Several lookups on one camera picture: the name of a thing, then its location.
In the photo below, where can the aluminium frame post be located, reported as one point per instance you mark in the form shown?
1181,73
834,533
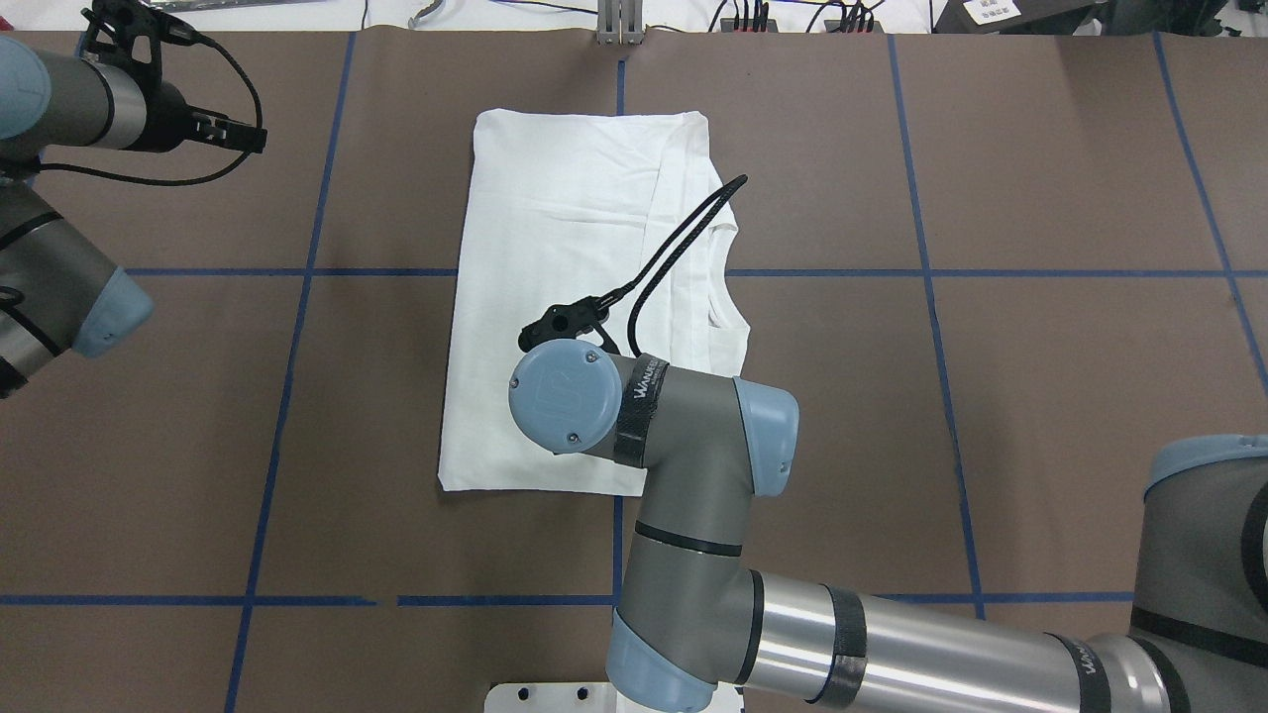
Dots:
620,23

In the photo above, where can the lower orange-black usb hub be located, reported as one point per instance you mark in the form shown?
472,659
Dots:
853,17

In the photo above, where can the orange-black usb hub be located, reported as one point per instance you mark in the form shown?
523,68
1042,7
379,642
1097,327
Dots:
853,17
747,17

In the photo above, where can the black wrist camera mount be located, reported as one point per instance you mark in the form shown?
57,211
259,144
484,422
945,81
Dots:
568,321
129,35

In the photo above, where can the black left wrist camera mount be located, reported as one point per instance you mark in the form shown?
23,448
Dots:
129,35

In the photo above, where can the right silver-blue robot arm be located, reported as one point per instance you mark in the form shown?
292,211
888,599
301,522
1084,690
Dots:
707,601

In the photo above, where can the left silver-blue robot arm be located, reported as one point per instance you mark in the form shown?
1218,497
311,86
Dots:
61,292

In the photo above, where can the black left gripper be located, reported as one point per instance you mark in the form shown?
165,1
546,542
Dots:
165,120

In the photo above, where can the white long-sleeve printed shirt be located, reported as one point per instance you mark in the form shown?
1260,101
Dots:
560,208

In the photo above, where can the upper orange-black usb hub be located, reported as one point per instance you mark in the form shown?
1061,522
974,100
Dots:
747,17

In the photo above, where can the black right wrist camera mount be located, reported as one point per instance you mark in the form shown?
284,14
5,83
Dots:
568,321

